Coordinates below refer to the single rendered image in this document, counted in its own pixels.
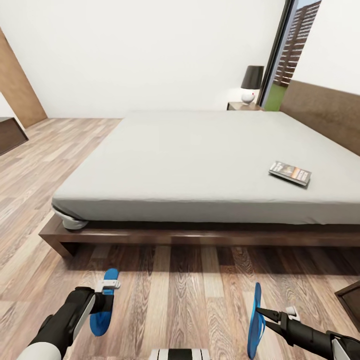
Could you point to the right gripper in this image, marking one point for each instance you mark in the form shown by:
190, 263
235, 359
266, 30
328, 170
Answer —
294, 332

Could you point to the sandal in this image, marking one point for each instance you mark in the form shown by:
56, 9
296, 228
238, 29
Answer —
257, 324
100, 321

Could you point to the hardback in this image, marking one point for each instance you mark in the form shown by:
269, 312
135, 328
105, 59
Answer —
290, 172

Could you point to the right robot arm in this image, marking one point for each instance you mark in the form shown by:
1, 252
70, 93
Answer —
329, 345

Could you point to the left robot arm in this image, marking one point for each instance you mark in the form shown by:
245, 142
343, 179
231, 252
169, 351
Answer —
59, 331

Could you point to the fixed window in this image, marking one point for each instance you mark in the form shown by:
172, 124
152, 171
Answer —
292, 32

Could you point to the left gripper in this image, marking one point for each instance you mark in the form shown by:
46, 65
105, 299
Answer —
105, 303

